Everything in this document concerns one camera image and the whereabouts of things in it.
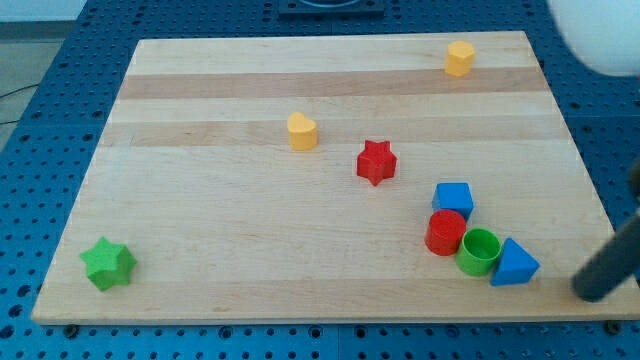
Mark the green cylinder block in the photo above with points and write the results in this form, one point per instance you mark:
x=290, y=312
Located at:
x=478, y=252

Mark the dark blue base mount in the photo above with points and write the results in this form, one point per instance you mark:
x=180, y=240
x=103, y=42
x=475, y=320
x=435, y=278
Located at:
x=331, y=8

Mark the green star block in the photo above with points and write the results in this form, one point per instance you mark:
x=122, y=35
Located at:
x=108, y=264

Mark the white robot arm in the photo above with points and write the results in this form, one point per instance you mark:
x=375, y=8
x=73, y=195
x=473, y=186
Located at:
x=604, y=36

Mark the wooden board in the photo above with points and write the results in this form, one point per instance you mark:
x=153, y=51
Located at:
x=194, y=173

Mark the red cylinder block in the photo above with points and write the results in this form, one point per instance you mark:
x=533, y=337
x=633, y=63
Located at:
x=444, y=232

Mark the yellow hexagon block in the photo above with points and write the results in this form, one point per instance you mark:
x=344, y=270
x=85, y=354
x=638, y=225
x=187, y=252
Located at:
x=459, y=58

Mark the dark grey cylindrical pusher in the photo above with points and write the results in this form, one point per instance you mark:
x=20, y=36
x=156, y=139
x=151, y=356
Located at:
x=617, y=260

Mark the yellow heart block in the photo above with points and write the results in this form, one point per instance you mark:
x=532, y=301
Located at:
x=303, y=132

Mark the blue cube block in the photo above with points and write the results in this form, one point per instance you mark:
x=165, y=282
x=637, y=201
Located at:
x=455, y=196

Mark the blue triangle block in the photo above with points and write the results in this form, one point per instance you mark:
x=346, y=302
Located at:
x=516, y=265

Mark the red star block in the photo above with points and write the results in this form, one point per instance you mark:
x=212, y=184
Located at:
x=376, y=162

